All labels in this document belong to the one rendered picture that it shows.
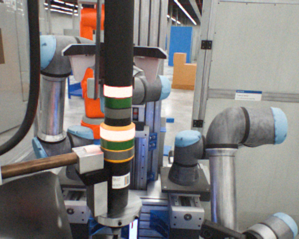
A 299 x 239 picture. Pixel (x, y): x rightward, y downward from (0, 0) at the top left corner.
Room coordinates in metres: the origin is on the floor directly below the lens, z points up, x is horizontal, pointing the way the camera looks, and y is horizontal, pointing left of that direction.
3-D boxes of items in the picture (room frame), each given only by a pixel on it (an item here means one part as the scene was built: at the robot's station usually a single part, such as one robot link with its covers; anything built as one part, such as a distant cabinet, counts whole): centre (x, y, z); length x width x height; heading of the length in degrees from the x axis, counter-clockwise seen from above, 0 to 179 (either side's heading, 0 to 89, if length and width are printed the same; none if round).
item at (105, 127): (0.32, 0.04, 1.55); 0.04 x 0.04 x 0.05
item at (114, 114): (0.32, 0.04, 1.59); 0.03 x 0.03 x 0.01
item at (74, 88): (7.62, 1.62, 0.49); 1.27 x 0.88 x 0.98; 168
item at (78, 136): (1.14, 0.30, 1.20); 0.13 x 0.12 x 0.14; 130
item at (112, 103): (0.32, 0.04, 1.60); 0.03 x 0.03 x 0.01
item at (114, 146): (0.32, 0.04, 1.55); 0.04 x 0.04 x 0.01
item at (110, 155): (0.32, 0.04, 1.54); 0.04 x 0.04 x 0.01
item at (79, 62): (0.43, 0.11, 1.63); 0.09 x 0.03 x 0.06; 152
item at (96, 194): (0.31, 0.04, 1.49); 0.09 x 0.07 x 0.10; 123
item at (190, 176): (1.15, -0.20, 1.09); 0.15 x 0.15 x 0.10
